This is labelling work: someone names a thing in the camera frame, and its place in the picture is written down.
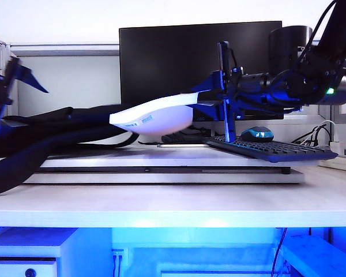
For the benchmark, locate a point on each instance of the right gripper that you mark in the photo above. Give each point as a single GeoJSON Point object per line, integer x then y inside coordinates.
{"type": "Point", "coordinates": [233, 86]}

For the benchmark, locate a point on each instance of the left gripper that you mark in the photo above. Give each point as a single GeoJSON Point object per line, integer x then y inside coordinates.
{"type": "Point", "coordinates": [3, 86]}

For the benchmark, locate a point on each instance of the black backpack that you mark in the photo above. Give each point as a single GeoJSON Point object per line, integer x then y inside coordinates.
{"type": "Point", "coordinates": [60, 124]}

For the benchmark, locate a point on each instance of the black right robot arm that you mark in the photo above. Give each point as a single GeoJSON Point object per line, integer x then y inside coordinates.
{"type": "Point", "coordinates": [334, 43]}

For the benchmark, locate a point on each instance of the white desk riser stand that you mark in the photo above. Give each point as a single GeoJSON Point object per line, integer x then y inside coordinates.
{"type": "Point", "coordinates": [161, 161]}

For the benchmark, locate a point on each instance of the white box under desk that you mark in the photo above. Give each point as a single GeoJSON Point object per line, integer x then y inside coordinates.
{"type": "Point", "coordinates": [311, 256]}

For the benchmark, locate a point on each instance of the frosted glass partition wide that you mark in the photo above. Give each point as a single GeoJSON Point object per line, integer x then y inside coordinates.
{"type": "Point", "coordinates": [69, 86]}

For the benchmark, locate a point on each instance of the black computer monitor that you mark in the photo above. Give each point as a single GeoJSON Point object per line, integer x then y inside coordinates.
{"type": "Point", "coordinates": [167, 63]}

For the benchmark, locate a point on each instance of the blue and black computer mouse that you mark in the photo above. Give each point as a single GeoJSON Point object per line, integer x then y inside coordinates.
{"type": "Point", "coordinates": [256, 134]}

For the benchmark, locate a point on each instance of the black keyboard with blue trim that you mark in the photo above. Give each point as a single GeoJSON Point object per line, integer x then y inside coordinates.
{"type": "Point", "coordinates": [276, 150]}

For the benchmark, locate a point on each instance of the white power adapter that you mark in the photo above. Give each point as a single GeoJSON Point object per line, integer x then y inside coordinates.
{"type": "Point", "coordinates": [337, 147]}

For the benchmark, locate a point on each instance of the white drawer cabinet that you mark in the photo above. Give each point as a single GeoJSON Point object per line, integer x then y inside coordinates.
{"type": "Point", "coordinates": [66, 259]}

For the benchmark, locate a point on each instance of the white wall socket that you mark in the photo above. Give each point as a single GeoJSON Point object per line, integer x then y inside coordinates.
{"type": "Point", "coordinates": [117, 254]}

